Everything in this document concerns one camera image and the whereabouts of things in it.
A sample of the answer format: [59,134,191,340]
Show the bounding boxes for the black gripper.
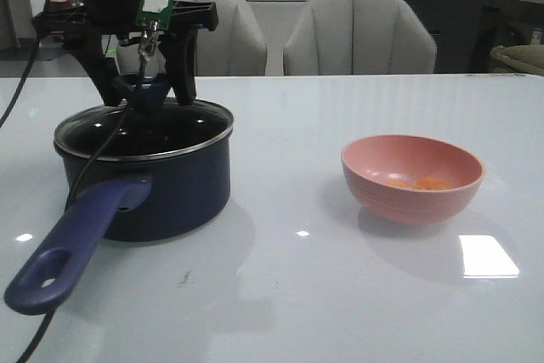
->
[32,0,218,106]

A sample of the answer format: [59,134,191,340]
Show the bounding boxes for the glass lid blue knob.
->
[54,73,235,162]

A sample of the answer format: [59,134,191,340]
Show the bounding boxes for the dark blue saucepan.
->
[4,135,230,315]

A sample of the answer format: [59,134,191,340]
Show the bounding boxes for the pink plastic bowl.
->
[341,134,485,225]

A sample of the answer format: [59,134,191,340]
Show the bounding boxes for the orange ham slices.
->
[387,177,450,190]

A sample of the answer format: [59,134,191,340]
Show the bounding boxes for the left grey upholstered chair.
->
[116,0,268,78]

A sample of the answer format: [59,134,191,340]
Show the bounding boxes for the grey upholstered chair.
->
[283,0,437,76]
[116,0,268,78]

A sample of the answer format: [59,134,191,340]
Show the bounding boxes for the right grey upholstered chair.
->
[283,0,437,76]

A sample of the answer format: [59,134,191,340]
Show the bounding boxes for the dark counter with white top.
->
[321,0,544,75]

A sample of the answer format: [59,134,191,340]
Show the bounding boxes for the beige cushion seat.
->
[490,44,543,76]

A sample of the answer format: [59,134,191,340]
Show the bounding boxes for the black cable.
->
[0,0,148,363]

